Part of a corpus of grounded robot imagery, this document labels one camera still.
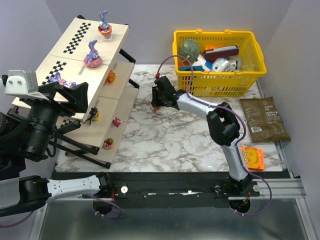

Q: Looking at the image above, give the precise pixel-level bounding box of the purple bunny pink donut toy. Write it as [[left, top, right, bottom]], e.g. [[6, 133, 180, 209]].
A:
[[48, 71, 77, 88]]

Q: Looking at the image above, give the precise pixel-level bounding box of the strawberry cake slice toy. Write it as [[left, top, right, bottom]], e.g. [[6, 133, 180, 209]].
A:
[[150, 105, 161, 113]]

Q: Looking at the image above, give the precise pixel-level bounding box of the black dragon toy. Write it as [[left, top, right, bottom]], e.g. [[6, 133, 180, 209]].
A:
[[85, 107, 100, 125]]

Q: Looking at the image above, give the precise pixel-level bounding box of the orange dragon toy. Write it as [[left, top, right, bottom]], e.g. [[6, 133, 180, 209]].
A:
[[104, 69, 117, 85]]

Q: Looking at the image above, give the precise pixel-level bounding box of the pink bear toy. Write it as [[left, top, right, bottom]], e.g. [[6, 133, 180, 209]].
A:
[[112, 116, 123, 128]]

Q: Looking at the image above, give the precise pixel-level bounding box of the strawberry tart toy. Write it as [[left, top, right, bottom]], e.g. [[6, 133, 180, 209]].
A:
[[102, 138, 115, 149]]

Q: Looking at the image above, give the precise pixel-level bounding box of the purple bunny cupcake toy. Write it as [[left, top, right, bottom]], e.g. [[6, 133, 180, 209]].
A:
[[98, 10, 112, 41]]

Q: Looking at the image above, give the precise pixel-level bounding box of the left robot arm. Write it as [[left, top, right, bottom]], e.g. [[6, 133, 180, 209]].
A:
[[0, 82, 112, 217]]

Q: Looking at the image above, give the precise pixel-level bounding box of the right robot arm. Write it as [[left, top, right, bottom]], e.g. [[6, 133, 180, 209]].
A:
[[151, 76, 252, 194]]

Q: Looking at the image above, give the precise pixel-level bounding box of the beige tiered shelf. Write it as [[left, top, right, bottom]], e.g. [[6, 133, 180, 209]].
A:
[[10, 14, 140, 169]]

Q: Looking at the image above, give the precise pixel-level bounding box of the blue box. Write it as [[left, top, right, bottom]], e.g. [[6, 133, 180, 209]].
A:
[[178, 65, 205, 72]]

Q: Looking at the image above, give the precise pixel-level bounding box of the yellow plastic basket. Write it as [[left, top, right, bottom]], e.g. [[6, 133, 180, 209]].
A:
[[172, 29, 267, 97]]

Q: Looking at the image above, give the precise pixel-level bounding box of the green melon ball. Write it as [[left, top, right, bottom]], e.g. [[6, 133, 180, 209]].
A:
[[178, 38, 201, 62]]

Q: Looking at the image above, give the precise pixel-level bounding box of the purple box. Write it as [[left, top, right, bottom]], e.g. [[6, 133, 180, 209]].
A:
[[204, 45, 240, 61]]

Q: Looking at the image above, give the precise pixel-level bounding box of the white bottle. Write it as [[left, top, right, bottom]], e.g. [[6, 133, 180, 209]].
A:
[[228, 56, 242, 71]]

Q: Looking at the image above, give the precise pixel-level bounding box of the brown coffee bag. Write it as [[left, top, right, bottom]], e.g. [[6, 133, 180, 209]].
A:
[[240, 97, 291, 143]]

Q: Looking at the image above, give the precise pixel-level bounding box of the orange snack box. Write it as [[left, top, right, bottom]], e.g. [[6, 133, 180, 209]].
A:
[[241, 146, 265, 172]]

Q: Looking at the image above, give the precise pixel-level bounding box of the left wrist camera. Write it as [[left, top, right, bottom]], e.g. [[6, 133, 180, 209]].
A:
[[4, 70, 49, 101]]

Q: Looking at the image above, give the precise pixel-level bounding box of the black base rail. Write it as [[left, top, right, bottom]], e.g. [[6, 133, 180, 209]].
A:
[[49, 170, 261, 210]]

